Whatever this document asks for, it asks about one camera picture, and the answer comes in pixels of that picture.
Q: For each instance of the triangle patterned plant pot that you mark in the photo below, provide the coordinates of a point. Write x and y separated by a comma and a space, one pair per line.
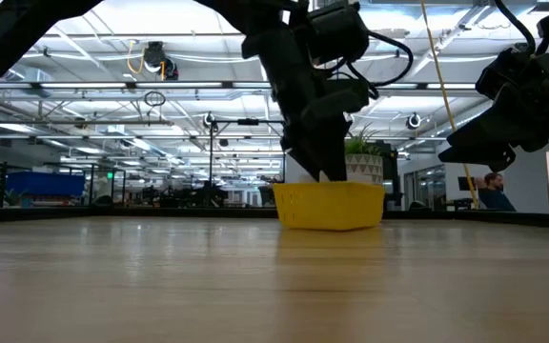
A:
367, 167

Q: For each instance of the person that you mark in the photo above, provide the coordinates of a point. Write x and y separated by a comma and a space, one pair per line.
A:
498, 200

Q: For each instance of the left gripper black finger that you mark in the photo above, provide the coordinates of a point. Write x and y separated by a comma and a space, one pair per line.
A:
334, 147
303, 155

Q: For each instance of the green succulent plant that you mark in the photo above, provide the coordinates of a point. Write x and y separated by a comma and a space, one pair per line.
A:
358, 145

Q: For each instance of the long ceiling light bar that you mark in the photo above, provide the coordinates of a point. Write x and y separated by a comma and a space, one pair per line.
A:
179, 86

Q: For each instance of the black metal gantry frame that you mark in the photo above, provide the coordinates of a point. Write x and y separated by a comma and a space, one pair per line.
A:
248, 122

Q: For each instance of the black computer monitor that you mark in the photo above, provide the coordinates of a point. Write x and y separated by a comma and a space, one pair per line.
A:
465, 184

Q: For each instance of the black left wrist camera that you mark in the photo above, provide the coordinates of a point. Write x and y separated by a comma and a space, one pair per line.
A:
339, 31

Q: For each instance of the yellow plastic basket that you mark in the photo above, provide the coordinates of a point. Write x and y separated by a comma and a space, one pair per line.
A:
329, 207

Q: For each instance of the square building column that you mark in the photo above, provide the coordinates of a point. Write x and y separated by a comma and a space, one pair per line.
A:
296, 171

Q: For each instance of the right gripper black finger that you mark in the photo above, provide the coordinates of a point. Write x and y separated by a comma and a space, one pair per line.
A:
503, 126
489, 155

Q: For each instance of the tall black cabinet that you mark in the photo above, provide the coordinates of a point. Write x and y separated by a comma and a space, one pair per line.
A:
392, 171

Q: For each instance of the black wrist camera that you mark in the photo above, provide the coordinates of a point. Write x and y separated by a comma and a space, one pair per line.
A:
339, 31
505, 71

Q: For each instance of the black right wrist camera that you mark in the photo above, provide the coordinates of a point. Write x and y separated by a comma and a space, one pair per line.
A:
505, 71

